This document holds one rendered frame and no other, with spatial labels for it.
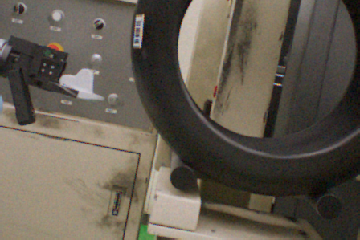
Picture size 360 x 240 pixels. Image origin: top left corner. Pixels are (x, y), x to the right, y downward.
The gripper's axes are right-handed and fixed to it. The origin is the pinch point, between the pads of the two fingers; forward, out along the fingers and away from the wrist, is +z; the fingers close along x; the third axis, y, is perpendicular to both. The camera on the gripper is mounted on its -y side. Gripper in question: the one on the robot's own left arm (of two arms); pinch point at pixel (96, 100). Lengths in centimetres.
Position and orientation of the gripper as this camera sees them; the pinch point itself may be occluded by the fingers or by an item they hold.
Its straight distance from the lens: 138.2
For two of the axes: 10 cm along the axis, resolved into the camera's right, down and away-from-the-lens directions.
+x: 0.0, -0.5, 10.0
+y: 3.1, -9.5, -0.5
